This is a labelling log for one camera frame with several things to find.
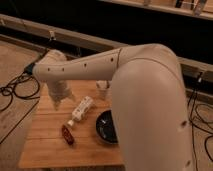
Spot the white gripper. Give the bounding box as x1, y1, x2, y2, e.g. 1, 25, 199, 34
47, 81, 76, 111

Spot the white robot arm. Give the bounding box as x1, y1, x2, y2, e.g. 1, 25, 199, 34
33, 44, 194, 171

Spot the white plastic bottle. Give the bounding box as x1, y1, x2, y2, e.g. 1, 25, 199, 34
67, 96, 94, 126

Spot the brown snack bar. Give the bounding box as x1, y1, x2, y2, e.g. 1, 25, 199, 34
62, 125, 74, 145

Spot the black power adapter box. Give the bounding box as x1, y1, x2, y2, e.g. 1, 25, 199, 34
24, 56, 44, 75

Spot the black round bowl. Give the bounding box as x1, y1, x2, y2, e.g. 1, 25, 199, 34
96, 110, 118, 144

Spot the black floor cable left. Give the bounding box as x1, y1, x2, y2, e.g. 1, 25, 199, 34
0, 73, 41, 113

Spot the black floor cable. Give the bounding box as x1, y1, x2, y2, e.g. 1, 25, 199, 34
187, 71, 213, 164
0, 73, 41, 113

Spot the wooden wall rail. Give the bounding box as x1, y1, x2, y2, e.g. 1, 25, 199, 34
0, 13, 213, 83

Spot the black floor cable right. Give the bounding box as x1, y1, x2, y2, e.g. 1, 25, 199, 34
187, 71, 213, 164

